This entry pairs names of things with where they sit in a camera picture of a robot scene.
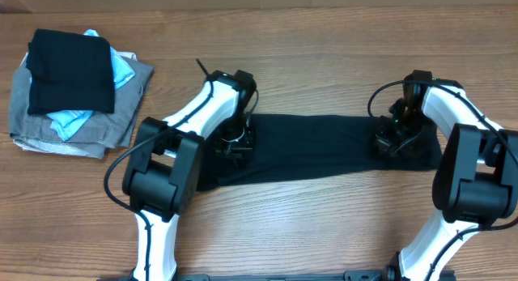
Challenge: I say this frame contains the black t-shirt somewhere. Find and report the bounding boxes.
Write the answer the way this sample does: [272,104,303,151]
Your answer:
[197,114,442,192]

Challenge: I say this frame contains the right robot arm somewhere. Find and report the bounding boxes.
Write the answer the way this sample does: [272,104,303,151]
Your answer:
[373,70,517,280]

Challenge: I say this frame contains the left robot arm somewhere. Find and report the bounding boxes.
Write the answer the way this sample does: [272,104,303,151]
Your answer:
[122,70,257,280]

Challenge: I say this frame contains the folded grey trousers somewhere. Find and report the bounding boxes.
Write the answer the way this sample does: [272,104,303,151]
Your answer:
[8,58,155,154]

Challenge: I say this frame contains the folded light blue garment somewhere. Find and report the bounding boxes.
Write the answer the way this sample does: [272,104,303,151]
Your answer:
[45,29,136,141]

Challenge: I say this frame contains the folded black garment on pile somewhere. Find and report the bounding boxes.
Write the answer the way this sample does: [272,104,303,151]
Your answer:
[26,28,115,115]

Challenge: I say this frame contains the folded white mesh garment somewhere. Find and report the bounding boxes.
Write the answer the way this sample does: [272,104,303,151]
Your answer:
[13,138,104,159]

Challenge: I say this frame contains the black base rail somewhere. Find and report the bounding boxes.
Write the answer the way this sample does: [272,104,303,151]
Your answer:
[96,269,458,281]

